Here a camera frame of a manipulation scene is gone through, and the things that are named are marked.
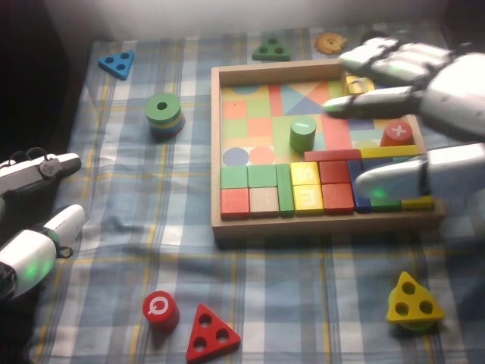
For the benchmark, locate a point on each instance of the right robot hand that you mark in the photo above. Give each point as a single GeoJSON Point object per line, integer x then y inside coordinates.
{"type": "Point", "coordinates": [454, 95]}

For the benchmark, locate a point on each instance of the tan flower cookie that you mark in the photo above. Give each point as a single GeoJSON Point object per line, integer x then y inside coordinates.
{"type": "Point", "coordinates": [322, 43]}

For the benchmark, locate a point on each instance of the green cylinder white minus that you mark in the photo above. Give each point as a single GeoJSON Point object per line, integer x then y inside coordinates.
{"type": "Point", "coordinates": [303, 136]}

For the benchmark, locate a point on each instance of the blue plaid cloth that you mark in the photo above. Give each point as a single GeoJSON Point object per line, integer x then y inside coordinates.
{"type": "Point", "coordinates": [265, 284]}

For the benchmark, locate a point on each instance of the red cylinder white cross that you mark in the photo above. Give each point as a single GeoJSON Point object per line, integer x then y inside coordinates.
{"type": "Point", "coordinates": [398, 132]}

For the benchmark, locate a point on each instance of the red triangle block three holes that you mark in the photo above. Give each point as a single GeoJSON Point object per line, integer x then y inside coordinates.
{"type": "Point", "coordinates": [212, 326]}

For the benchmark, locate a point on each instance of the blue triangle block three holes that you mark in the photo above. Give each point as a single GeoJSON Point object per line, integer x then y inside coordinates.
{"type": "Point", "coordinates": [118, 61]}

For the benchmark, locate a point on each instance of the yellow triangle block three holes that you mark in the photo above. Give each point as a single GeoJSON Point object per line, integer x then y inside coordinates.
{"type": "Point", "coordinates": [415, 299]}

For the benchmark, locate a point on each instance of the wooden tray with printed bottom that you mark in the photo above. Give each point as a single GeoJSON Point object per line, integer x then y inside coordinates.
{"type": "Point", "coordinates": [326, 225]}

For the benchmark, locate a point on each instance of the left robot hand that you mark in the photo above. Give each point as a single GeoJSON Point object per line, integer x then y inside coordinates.
{"type": "Point", "coordinates": [26, 250]}

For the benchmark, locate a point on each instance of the green triangle block three holes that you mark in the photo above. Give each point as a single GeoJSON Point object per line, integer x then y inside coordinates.
{"type": "Point", "coordinates": [271, 58]}

